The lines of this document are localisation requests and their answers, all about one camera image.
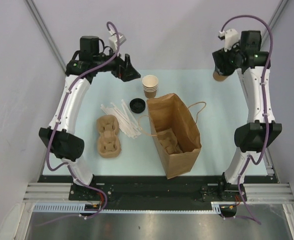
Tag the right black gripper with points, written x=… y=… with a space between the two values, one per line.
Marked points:
x=220 y=56

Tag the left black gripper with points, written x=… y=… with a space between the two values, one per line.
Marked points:
x=121 y=66

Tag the brown paper coffee cup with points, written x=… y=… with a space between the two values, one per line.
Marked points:
x=219 y=78

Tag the pulp cup carrier tray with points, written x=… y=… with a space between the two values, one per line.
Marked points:
x=108 y=143

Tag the brown paper bag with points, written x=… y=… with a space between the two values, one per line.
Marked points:
x=175 y=133

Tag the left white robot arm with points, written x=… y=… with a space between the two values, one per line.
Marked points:
x=63 y=148

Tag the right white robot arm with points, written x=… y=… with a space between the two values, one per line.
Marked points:
x=261 y=129

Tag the stack of paper cups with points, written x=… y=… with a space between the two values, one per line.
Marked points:
x=150 y=86

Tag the stack of black lids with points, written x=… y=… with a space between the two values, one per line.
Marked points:
x=137 y=105

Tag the bundle of wrapped straws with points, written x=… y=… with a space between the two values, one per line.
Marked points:
x=128 y=124

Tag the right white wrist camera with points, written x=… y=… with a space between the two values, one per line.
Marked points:
x=231 y=38

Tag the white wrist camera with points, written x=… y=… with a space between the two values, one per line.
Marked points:
x=116 y=39
x=231 y=38

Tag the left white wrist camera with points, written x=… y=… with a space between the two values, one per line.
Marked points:
x=116 y=39

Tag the aluminium frame post right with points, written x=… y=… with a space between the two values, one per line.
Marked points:
x=269 y=11

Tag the aluminium frame post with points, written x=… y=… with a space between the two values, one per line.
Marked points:
x=35 y=13
x=269 y=11

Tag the aluminium frame post left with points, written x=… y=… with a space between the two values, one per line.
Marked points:
x=35 y=13

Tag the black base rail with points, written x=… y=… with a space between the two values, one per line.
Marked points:
x=128 y=192

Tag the white slotted cable duct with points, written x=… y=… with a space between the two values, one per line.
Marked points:
x=89 y=209

